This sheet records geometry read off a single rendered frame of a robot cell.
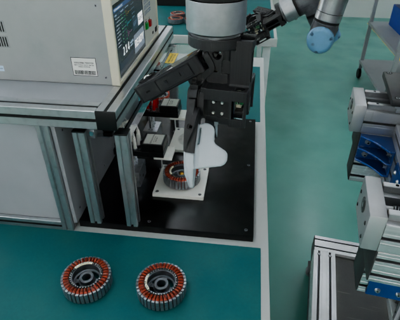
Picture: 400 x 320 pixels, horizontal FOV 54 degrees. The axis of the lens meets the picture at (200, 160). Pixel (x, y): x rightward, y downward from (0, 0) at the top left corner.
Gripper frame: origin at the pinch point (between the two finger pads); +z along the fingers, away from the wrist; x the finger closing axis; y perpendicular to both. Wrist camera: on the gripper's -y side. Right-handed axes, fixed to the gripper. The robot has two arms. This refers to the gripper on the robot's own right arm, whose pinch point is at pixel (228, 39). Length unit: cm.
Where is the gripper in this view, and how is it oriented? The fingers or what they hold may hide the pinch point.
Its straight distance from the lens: 142.4
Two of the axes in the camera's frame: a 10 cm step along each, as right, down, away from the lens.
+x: 5.4, 6.3, 5.5
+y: -0.7, 6.9, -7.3
